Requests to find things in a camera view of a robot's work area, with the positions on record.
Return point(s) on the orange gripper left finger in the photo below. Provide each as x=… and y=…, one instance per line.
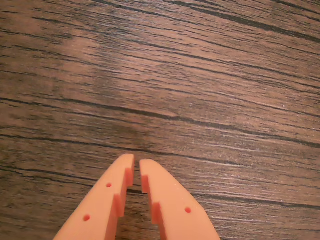
x=100, y=207

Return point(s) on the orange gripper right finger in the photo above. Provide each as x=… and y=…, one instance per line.
x=175, y=215

